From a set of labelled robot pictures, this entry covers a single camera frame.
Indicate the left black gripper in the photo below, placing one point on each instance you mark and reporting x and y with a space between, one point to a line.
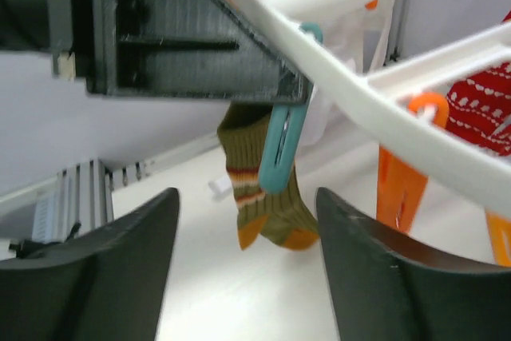
76 34

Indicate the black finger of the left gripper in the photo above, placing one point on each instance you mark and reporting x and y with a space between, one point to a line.
202 49

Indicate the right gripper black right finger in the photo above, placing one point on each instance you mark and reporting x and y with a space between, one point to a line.
385 285

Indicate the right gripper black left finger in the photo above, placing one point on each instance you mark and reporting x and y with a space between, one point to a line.
105 285

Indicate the white oval clip hanger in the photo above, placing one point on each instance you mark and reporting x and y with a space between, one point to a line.
399 106

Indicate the teal clothes peg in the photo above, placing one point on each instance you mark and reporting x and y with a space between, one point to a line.
283 134

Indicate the red patterned hanging sock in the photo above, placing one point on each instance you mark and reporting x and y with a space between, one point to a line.
480 109

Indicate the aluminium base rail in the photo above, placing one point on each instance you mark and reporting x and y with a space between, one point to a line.
46 211

